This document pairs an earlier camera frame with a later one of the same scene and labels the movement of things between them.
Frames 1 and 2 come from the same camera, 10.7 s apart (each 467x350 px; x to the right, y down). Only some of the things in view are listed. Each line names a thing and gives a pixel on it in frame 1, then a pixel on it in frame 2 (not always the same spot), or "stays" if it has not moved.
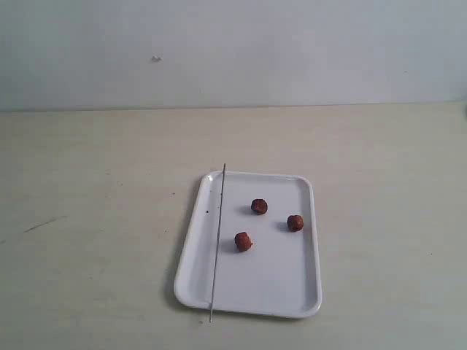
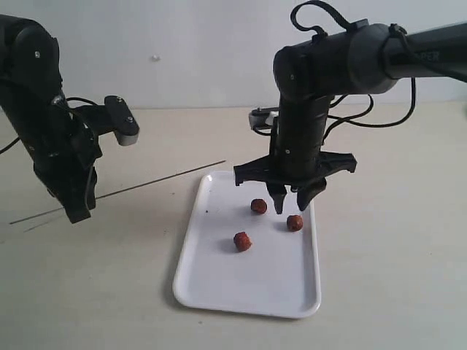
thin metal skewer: [217, 249] → [122, 191]
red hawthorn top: [259, 205] stays
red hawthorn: [295, 222] stays
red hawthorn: [243, 241] stays
